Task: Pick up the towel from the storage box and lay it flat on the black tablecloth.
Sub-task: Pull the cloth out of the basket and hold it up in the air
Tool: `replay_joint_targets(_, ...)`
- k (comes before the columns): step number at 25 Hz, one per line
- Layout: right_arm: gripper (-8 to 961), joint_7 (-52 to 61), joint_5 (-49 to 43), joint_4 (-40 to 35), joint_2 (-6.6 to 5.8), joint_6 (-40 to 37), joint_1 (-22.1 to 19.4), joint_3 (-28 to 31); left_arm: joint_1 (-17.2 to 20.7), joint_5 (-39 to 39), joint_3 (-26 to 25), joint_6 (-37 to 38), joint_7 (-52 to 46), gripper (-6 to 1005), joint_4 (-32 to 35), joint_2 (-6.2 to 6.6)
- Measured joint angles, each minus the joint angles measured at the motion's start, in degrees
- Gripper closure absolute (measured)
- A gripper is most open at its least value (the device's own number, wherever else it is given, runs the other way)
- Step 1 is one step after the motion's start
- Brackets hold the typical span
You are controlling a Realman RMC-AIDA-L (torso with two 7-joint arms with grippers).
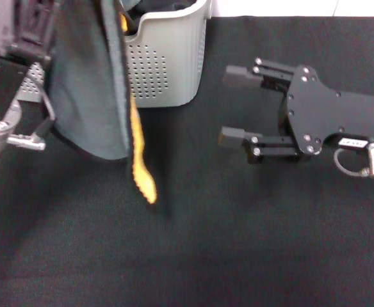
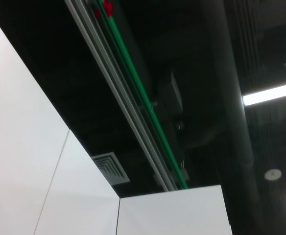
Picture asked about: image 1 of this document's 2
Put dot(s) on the black tablecloth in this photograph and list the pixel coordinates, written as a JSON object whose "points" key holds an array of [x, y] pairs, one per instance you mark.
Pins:
{"points": [[222, 240]]}

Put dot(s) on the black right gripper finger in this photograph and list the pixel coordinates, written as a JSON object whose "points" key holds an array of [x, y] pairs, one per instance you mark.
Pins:
{"points": [[238, 76], [270, 150]]}

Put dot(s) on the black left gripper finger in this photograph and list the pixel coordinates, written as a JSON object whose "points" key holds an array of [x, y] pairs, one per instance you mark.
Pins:
{"points": [[36, 22]]}

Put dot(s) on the grey perforated plastic storage box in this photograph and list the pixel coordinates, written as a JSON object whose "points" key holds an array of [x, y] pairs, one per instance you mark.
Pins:
{"points": [[174, 64]]}

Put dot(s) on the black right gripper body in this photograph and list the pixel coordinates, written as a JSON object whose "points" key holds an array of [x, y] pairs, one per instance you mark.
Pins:
{"points": [[321, 112]]}

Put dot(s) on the dark fabric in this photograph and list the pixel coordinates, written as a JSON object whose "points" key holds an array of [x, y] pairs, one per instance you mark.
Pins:
{"points": [[161, 4]]}

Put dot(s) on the yellow and grey towel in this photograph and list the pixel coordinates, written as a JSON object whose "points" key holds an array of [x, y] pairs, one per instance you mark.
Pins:
{"points": [[87, 96]]}

